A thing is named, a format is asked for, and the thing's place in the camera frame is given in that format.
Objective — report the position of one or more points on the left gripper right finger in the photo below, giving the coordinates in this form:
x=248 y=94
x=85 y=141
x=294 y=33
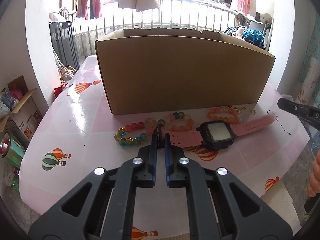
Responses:
x=219 y=205

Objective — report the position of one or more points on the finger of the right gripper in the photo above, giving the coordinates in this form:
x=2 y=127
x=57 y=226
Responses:
x=307 y=113

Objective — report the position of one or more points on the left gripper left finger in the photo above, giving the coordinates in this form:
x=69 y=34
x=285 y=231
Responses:
x=102 y=205

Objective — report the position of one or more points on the pink strap digital watch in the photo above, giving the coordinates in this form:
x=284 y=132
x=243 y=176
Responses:
x=217 y=135

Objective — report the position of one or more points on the right hand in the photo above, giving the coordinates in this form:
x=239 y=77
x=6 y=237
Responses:
x=313 y=186

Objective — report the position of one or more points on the green metallic bucket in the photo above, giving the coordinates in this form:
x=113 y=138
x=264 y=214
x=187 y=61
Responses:
x=13 y=147

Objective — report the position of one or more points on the red tote bag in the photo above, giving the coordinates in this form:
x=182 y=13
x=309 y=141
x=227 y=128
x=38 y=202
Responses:
x=66 y=73

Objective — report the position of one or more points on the open cardboard box with clothes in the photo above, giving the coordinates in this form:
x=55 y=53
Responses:
x=25 y=117

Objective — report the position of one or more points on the large brown cardboard box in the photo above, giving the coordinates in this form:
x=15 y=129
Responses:
x=159 y=69

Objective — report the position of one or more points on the metal balcony railing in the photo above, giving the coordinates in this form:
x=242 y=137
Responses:
x=188 y=14

